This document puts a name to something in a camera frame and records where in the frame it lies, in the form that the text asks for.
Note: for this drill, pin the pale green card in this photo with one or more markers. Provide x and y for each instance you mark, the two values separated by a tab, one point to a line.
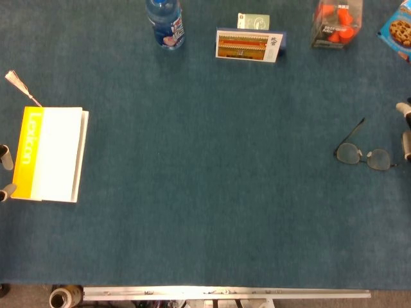
253	22

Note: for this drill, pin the small black floor object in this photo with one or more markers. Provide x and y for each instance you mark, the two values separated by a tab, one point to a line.
4	289

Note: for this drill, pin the black eyeglasses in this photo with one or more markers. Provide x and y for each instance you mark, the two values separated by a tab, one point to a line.
348	153

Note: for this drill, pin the blue cookie box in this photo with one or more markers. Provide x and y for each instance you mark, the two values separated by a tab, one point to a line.
398	32

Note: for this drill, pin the blue plastic drink bottle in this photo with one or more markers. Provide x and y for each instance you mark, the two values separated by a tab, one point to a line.
165	25

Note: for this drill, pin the clear box with red cups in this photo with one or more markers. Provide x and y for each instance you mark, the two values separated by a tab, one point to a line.
335	25

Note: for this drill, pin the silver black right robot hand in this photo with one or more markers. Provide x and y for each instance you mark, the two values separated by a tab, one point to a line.
407	144

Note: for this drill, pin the brown tape roll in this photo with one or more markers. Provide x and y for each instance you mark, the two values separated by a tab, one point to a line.
64	296

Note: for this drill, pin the yellow and white book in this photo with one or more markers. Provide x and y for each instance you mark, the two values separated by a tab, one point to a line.
54	154

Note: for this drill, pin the aluminium profile rail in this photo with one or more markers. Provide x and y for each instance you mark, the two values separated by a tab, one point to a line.
224	292

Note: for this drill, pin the teal felt tablecloth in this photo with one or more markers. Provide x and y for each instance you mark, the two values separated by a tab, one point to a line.
205	160

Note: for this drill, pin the beige tassel bookmark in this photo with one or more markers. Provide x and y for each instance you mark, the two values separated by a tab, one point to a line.
14	78

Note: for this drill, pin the black grey-tipped left robot hand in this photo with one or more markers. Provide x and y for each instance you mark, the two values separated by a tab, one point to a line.
5	157

